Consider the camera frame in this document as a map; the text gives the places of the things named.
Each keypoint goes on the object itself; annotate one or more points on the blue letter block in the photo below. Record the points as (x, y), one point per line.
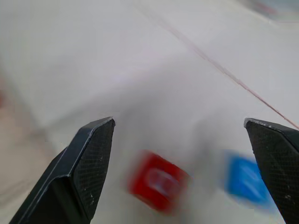
(245, 178)

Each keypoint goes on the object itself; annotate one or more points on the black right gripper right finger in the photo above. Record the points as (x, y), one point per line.
(280, 163)

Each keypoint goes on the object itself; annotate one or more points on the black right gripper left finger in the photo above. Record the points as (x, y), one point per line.
(70, 177)

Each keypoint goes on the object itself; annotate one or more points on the red letter block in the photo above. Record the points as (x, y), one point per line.
(158, 180)

